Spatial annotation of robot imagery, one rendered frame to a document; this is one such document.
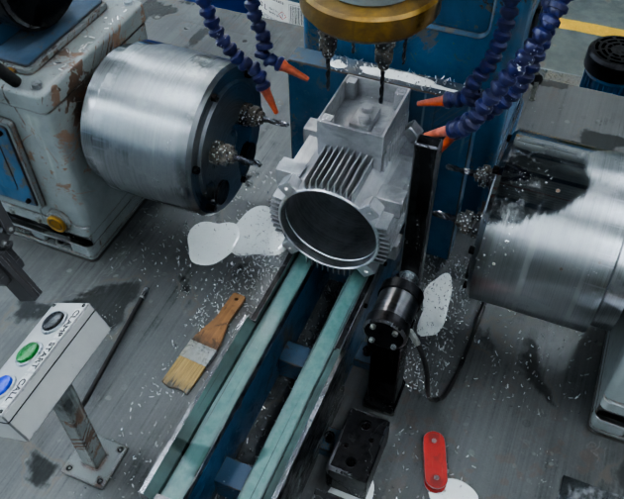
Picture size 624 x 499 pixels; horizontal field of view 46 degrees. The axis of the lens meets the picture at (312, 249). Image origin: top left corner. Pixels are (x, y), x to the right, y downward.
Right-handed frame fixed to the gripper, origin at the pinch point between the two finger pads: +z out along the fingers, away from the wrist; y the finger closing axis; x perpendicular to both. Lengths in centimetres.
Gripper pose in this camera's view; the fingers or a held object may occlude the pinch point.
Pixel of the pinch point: (13, 276)
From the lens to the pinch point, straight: 93.2
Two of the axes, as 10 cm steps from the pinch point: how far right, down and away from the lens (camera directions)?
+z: 4.1, 7.2, 5.6
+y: 3.7, -6.9, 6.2
